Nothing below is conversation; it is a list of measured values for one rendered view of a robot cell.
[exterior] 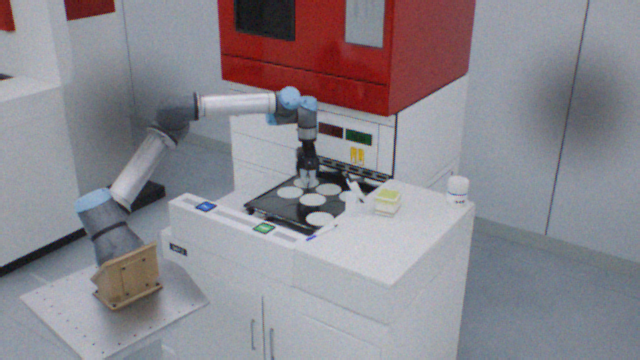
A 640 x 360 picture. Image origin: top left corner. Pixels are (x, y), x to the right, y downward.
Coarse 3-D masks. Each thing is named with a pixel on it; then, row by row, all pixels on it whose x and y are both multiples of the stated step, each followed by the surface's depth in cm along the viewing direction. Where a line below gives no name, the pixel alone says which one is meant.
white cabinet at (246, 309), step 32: (192, 256) 227; (224, 288) 222; (256, 288) 212; (288, 288) 203; (448, 288) 223; (192, 320) 241; (224, 320) 229; (256, 320) 218; (288, 320) 209; (320, 320) 200; (352, 320) 192; (416, 320) 203; (448, 320) 233; (192, 352) 249; (224, 352) 236; (256, 352) 225; (288, 352) 214; (320, 352) 205; (352, 352) 196; (384, 352) 189; (416, 352) 211; (448, 352) 243
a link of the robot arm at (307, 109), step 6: (306, 96) 235; (300, 102) 232; (306, 102) 231; (312, 102) 232; (300, 108) 232; (306, 108) 232; (312, 108) 232; (300, 114) 232; (306, 114) 233; (312, 114) 233; (300, 120) 233; (306, 120) 234; (312, 120) 234; (300, 126) 236; (306, 126) 235; (312, 126) 235
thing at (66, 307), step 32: (160, 256) 217; (64, 288) 200; (96, 288) 200; (192, 288) 200; (64, 320) 185; (96, 320) 185; (128, 320) 186; (160, 320) 186; (96, 352) 173; (128, 352) 177
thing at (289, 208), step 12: (324, 180) 255; (276, 192) 245; (312, 192) 245; (252, 204) 235; (264, 204) 236; (276, 204) 236; (288, 204) 236; (300, 204) 236; (324, 204) 236; (336, 204) 236; (288, 216) 227; (300, 216) 228; (336, 216) 228
